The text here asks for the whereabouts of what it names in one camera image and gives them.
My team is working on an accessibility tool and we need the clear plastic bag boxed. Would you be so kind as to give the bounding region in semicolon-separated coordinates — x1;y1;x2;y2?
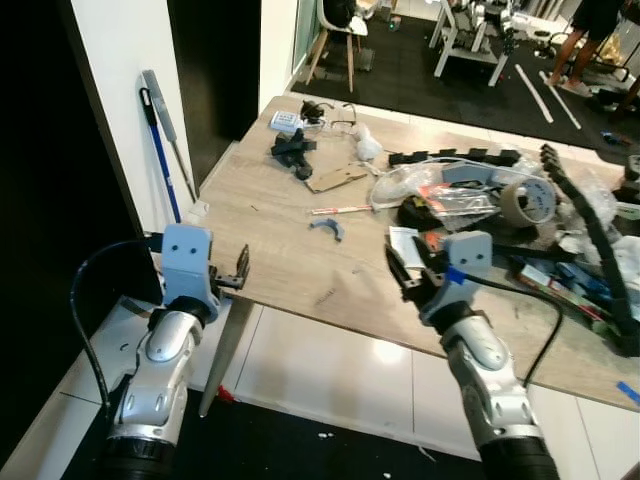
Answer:
370;160;503;217

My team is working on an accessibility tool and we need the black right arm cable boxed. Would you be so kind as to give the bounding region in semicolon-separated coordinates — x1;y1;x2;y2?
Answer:
465;274;564;388

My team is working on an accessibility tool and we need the thin red white stick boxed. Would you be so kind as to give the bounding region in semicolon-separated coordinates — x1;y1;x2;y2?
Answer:
311;204;374;217

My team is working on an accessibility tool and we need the crumpled clear plastic wrap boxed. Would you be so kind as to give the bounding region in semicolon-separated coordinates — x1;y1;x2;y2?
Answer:
555;170;640;303

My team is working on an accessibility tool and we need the colourful flat packaging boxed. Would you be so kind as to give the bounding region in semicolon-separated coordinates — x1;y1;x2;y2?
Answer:
505;255;627;327

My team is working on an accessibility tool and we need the black device with wires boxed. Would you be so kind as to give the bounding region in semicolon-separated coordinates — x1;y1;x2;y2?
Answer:
300;99;357;127

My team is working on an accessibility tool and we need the black floor mat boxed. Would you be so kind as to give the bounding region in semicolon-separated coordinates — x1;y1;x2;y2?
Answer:
60;385;501;480
290;12;640;166

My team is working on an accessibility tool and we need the black plastic bracket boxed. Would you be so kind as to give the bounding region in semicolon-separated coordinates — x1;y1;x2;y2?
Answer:
271;130;320;182

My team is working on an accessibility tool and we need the light wooden table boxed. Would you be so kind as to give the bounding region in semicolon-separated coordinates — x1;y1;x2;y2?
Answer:
195;95;640;411

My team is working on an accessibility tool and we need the grey curved plastic part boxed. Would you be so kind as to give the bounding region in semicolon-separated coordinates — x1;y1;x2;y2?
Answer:
309;217;347;244

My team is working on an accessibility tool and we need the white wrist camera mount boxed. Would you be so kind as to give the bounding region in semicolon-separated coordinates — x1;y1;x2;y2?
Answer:
160;224;220;313
440;232;495;310

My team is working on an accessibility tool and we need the brown cardboard piece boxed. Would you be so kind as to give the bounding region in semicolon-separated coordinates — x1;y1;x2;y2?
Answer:
305;163;370;195

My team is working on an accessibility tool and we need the black lumpy item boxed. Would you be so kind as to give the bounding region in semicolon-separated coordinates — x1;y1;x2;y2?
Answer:
398;198;442;232

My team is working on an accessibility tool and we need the white shell chair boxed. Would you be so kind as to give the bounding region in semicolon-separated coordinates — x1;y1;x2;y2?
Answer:
300;0;370;94

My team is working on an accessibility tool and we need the brown packing tape roll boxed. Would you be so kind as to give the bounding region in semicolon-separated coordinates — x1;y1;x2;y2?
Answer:
498;175;558;227

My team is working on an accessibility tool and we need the short black cable drag chain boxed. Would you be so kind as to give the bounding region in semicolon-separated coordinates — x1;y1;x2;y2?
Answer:
388;147;522;170

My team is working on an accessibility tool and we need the grey blue plastic part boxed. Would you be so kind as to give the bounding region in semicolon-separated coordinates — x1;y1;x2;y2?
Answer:
440;163;502;192

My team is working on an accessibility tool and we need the white crumpled tissue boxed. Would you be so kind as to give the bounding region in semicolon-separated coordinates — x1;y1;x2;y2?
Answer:
350;125;385;162

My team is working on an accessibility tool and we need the small white labelled box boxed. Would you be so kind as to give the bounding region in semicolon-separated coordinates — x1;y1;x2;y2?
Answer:
268;110;304;135

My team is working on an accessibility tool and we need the blue tape strip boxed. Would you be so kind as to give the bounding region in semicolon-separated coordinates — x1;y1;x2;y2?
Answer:
616;380;640;406

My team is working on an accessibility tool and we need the white paper card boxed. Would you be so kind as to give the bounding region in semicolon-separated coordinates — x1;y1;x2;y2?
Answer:
388;226;427;264

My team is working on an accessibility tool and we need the red printed packet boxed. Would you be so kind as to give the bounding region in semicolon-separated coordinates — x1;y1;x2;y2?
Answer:
415;183;472;207

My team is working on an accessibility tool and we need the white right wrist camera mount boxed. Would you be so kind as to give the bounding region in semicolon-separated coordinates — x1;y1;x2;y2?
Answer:
440;232;495;310

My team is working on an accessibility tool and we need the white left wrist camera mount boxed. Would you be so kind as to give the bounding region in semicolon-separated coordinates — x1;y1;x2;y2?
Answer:
160;224;220;313

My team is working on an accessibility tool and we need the long white strip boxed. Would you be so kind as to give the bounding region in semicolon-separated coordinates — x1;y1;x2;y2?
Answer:
540;70;584;132
512;62;555;125

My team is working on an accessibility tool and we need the blue handled mop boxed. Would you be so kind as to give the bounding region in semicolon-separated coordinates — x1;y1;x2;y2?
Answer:
138;88;184;224

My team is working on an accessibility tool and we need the long black cable drag chain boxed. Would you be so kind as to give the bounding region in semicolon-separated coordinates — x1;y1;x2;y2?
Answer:
538;143;640;358

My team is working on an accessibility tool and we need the tapered wooden table leg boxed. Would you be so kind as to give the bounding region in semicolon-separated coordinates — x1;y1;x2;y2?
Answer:
198;298;257;418

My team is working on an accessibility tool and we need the person in black shorts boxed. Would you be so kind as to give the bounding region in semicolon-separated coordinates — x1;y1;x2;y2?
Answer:
548;0;629;97

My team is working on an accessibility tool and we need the grey metal frame cart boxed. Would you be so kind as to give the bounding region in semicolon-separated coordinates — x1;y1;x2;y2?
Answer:
432;0;522;90

